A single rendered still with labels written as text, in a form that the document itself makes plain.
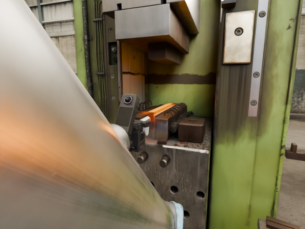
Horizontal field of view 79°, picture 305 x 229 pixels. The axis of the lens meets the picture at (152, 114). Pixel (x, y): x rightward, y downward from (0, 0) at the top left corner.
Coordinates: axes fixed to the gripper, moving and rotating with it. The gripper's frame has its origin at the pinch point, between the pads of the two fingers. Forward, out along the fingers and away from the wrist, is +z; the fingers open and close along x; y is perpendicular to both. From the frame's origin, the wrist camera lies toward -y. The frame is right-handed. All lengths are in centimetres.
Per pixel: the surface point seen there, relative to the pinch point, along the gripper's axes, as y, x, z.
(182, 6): -36.3, 10.7, 7.9
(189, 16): -36.1, 11.5, 17.7
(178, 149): 9.3, 12.7, -3.1
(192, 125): 2.5, 16.0, 3.1
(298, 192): 103, 108, 152
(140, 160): 12.9, 1.3, -7.1
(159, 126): 3.7, 4.6, 3.0
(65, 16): -262, -578, 588
